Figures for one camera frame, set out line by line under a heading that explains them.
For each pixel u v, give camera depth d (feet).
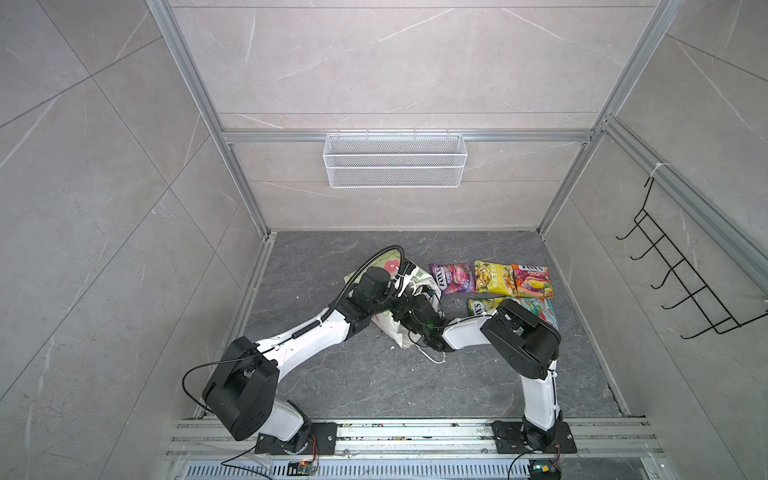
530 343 1.71
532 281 3.32
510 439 2.40
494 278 3.31
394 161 3.31
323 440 2.40
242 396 1.37
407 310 2.48
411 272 2.35
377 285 2.04
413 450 2.39
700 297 2.09
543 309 3.13
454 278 3.38
